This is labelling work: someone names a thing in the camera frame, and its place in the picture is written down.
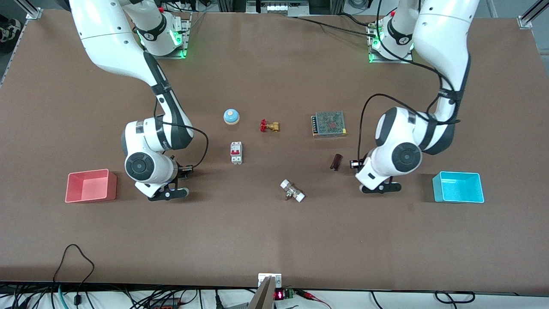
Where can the silver metal bracket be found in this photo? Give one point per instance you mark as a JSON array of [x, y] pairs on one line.
[[263, 278]]

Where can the grey camera pole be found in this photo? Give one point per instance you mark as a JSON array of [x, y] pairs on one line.
[[262, 298]]

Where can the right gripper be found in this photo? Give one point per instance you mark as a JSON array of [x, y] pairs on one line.
[[182, 170]]

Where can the red alligator clip lead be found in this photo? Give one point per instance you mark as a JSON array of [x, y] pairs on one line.
[[309, 295]]

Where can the dark brown cylinder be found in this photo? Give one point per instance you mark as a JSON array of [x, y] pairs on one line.
[[336, 162]]

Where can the grey control unit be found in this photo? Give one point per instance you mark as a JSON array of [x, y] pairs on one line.
[[276, 7]]

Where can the aluminium frame profile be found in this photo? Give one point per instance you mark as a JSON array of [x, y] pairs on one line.
[[525, 20], [34, 10]]

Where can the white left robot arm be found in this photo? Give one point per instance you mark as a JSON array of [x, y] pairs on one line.
[[441, 34]]

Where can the cyan plastic box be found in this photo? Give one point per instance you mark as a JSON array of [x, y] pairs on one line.
[[459, 186]]

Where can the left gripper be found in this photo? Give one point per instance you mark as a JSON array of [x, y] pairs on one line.
[[359, 164]]

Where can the metal mesh power supply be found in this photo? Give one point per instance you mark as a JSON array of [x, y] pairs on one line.
[[329, 123]]

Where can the black sneaker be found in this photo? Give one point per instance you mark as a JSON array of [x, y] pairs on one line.
[[8, 32]]

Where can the black power strip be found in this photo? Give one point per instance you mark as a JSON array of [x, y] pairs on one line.
[[165, 304]]

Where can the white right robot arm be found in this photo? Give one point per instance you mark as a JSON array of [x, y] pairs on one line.
[[107, 43]]

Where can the white circuit breaker red switch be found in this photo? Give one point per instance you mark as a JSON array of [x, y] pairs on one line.
[[236, 152]]

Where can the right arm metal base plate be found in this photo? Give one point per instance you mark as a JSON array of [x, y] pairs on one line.
[[185, 34]]

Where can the blue call bell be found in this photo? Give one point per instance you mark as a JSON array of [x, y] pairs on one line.
[[231, 116]]

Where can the white metal pipe fitting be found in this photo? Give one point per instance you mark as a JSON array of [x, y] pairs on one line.
[[292, 191]]

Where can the pink plastic box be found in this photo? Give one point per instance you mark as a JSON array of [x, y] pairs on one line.
[[92, 184]]

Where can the red digit display module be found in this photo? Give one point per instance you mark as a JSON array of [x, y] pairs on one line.
[[279, 295]]

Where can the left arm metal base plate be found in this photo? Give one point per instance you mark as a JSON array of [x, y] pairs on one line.
[[403, 61]]

